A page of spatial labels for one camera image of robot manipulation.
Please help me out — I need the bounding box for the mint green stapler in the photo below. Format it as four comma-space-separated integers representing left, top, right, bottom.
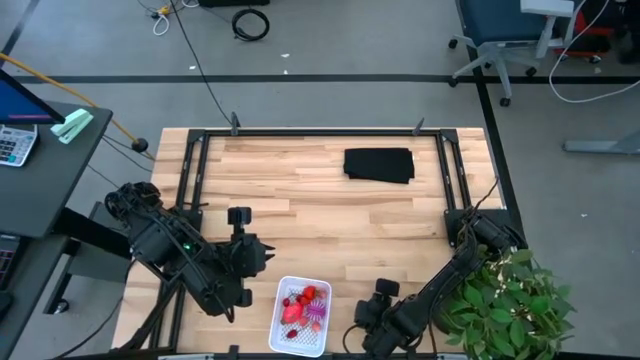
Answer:
49, 108, 95, 146

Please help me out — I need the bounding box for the black keyboard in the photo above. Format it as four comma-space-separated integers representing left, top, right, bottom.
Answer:
0, 233, 21, 292

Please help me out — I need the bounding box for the pink textured round produce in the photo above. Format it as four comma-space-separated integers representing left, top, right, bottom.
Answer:
280, 301, 306, 326

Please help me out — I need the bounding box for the black folded cloth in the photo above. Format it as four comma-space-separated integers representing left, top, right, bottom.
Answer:
342, 146, 417, 185

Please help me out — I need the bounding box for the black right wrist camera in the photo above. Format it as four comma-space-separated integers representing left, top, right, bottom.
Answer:
374, 277, 402, 300

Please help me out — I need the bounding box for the long black cable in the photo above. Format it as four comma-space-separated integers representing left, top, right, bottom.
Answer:
168, 0, 236, 126

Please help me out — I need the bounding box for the black power strip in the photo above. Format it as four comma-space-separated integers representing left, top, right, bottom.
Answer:
197, 0, 272, 8

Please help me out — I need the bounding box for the green potted plant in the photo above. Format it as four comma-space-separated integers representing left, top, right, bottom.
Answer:
433, 245, 577, 360

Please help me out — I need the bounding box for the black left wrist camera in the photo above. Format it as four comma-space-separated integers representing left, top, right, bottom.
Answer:
227, 206, 253, 236

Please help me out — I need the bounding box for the blue grey office chair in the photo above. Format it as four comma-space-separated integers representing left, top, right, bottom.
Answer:
447, 0, 576, 108

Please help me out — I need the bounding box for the long white cable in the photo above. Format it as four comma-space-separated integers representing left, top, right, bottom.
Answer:
548, 0, 640, 105

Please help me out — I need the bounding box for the yellow floor cable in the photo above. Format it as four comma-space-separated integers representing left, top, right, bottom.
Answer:
0, 52, 140, 146

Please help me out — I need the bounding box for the grey desk base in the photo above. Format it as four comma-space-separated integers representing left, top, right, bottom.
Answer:
43, 202, 132, 316

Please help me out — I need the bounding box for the grey calculator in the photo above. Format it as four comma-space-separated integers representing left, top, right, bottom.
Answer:
0, 124, 39, 168

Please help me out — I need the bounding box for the coiled black cable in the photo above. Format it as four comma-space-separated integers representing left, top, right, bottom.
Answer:
230, 7, 271, 43

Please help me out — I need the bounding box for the red floor object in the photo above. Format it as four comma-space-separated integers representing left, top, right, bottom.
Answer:
567, 9, 617, 59

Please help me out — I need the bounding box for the black table frame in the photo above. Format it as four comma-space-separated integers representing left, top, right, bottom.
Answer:
112, 127, 511, 354

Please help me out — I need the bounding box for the grey desk foot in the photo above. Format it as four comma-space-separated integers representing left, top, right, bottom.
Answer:
561, 130, 640, 156

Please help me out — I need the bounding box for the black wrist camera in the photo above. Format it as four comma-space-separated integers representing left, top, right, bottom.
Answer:
374, 277, 402, 300
227, 206, 253, 236

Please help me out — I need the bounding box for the short white cable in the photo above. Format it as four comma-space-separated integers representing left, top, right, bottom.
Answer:
151, 12, 172, 37

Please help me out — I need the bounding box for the computer monitor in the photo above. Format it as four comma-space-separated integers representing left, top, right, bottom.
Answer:
0, 67, 67, 126

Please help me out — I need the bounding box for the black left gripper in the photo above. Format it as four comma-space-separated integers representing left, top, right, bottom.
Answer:
227, 233, 277, 279

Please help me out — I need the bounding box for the black desk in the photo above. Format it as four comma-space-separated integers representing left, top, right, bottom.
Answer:
0, 101, 114, 240

